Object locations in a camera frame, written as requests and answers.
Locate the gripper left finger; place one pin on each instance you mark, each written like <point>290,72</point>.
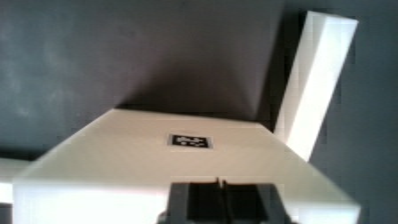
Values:
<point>194,204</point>

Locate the white U-shaped fence frame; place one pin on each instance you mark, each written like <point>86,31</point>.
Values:
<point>322,51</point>

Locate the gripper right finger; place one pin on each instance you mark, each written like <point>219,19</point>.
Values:
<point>253,204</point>

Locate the white cabinet body box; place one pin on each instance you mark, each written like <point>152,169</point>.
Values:
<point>98,181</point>

